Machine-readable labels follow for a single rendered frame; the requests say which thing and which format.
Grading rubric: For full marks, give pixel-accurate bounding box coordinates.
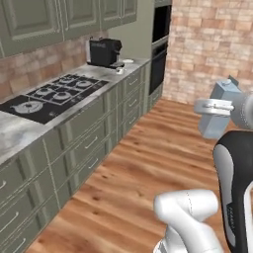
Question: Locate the green drawer front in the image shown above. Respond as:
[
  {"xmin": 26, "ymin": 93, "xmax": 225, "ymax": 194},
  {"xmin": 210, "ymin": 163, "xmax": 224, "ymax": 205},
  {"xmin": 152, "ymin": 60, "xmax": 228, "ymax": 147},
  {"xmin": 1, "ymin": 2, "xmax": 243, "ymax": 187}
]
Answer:
[
  {"xmin": 0, "ymin": 137, "xmax": 50, "ymax": 206},
  {"xmin": 0, "ymin": 166, "xmax": 57, "ymax": 245},
  {"xmin": 56, "ymin": 131, "xmax": 119, "ymax": 210},
  {"xmin": 123, "ymin": 84, "xmax": 146, "ymax": 117},
  {"xmin": 0, "ymin": 194, "xmax": 61, "ymax": 253},
  {"xmin": 49, "ymin": 110, "xmax": 119, "ymax": 191},
  {"xmin": 43, "ymin": 86, "xmax": 119, "ymax": 164},
  {"xmin": 124, "ymin": 66, "xmax": 146, "ymax": 97},
  {"xmin": 122, "ymin": 104, "xmax": 145, "ymax": 133}
]

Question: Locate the black built-in microwave oven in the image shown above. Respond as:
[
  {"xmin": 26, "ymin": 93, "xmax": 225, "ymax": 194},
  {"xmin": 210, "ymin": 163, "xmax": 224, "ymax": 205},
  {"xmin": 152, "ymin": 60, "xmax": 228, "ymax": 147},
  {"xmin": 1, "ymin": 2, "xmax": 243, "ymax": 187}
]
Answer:
[{"xmin": 151, "ymin": 4, "xmax": 173, "ymax": 44}]

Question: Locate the green wall cupboard door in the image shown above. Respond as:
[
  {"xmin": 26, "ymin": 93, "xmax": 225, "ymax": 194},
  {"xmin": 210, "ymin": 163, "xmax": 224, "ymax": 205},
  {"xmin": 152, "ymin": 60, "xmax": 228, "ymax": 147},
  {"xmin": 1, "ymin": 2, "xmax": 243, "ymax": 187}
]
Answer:
[
  {"xmin": 99, "ymin": 0, "xmax": 125, "ymax": 32},
  {"xmin": 60, "ymin": 0, "xmax": 104, "ymax": 42},
  {"xmin": 122, "ymin": 0, "xmax": 139, "ymax": 26},
  {"xmin": 0, "ymin": 0, "xmax": 66, "ymax": 57}
]

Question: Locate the black gas hob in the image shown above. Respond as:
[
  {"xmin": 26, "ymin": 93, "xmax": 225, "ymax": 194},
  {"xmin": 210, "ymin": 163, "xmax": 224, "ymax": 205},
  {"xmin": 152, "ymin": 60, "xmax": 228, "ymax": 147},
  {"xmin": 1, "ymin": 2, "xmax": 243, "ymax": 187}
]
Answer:
[{"xmin": 0, "ymin": 73, "xmax": 110, "ymax": 126}]

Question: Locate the silver cupboard door handle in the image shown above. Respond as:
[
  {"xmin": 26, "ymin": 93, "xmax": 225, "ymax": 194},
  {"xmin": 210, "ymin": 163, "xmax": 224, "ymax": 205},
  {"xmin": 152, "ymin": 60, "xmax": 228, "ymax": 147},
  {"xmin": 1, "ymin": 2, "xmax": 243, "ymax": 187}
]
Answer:
[{"xmin": 64, "ymin": 0, "xmax": 70, "ymax": 33}]

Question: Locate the black coffee machine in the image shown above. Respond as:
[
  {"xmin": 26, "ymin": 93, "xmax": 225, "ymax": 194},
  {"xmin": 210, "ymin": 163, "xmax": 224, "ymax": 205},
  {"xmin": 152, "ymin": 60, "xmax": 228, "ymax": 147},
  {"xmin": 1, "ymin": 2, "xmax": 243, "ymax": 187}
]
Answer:
[{"xmin": 85, "ymin": 37, "xmax": 126, "ymax": 70}]

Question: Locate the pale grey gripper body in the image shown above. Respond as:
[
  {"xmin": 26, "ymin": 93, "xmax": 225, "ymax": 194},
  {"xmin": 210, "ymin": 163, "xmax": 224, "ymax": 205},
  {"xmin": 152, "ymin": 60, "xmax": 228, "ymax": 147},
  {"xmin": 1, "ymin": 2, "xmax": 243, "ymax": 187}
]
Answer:
[{"xmin": 193, "ymin": 97, "xmax": 236, "ymax": 118}]

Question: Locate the green tall oven cabinet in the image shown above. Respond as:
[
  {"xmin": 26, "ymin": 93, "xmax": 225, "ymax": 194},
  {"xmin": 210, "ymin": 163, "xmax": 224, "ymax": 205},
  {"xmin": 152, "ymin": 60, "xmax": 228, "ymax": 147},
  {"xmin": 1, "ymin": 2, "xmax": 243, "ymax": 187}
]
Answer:
[{"xmin": 108, "ymin": 0, "xmax": 173, "ymax": 114}]

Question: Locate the pale blue milk carton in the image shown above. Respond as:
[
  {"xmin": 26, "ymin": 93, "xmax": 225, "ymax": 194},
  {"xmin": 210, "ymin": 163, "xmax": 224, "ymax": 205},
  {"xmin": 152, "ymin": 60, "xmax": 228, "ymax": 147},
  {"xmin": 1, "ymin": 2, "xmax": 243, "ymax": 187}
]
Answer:
[{"xmin": 198, "ymin": 74, "xmax": 247, "ymax": 140}]

